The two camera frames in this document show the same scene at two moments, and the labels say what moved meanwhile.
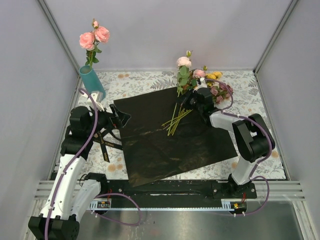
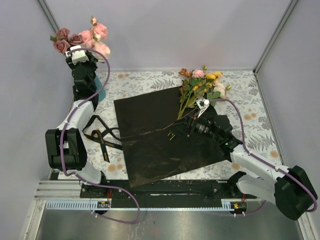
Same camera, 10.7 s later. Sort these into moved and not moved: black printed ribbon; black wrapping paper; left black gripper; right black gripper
Moved: left black gripper; right black gripper
Not moved: black wrapping paper; black printed ribbon
